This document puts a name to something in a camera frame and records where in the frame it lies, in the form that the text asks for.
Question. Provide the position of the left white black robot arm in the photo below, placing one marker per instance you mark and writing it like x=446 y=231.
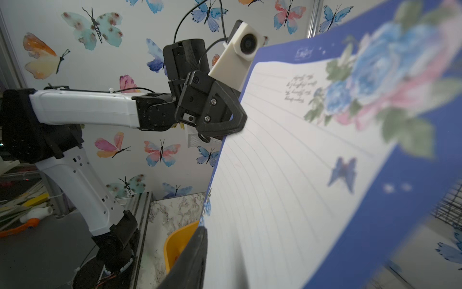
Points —
x=43 y=127

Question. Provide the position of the yellow plastic storage tray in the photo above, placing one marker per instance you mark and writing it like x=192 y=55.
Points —
x=176 y=243

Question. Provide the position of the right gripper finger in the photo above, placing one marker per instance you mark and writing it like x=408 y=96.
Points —
x=188 y=271

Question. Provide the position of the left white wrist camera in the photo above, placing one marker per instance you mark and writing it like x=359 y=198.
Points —
x=234 y=63

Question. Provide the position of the black wire wall basket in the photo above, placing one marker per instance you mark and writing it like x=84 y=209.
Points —
x=449 y=208

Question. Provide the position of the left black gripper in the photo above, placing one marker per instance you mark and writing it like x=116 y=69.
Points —
x=211 y=107

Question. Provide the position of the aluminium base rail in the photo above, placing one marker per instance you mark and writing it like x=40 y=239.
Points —
x=139 y=205

